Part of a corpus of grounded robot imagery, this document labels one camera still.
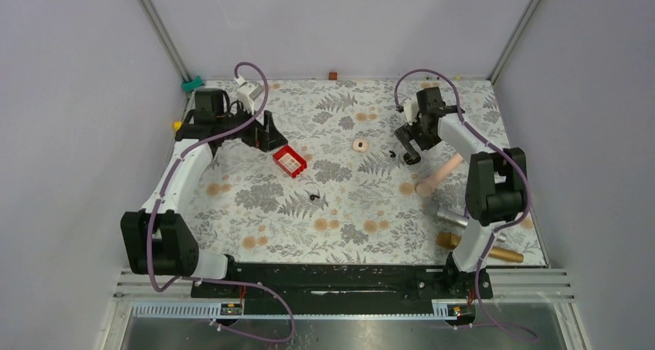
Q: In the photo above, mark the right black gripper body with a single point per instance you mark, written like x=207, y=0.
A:
x=425, y=140

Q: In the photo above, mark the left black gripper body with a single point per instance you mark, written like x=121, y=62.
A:
x=254, y=136

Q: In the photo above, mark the black earbud charging case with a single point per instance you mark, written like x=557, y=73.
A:
x=410, y=159

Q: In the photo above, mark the beige earbud charging case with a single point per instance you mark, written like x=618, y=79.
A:
x=360, y=145

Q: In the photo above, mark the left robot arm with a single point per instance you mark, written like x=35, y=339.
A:
x=157, y=239

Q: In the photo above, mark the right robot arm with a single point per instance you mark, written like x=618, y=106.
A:
x=497, y=190

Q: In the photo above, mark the red plastic basket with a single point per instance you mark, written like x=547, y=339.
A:
x=290, y=161

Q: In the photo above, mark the pink toy microphone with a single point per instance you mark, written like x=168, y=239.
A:
x=429, y=185

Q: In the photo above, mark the floral patterned mat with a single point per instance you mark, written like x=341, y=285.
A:
x=246, y=206

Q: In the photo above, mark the teal block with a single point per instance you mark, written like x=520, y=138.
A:
x=193, y=84

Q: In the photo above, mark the silver microphone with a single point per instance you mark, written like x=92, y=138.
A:
x=451, y=218

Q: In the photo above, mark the gold microphone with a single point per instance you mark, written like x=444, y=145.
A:
x=450, y=241

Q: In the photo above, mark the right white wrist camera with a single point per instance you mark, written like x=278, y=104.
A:
x=411, y=110

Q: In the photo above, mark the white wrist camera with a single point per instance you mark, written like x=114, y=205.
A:
x=411, y=110
x=247, y=93

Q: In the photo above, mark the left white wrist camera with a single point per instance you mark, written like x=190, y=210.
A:
x=247, y=93

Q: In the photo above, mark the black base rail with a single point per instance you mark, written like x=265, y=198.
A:
x=322, y=288

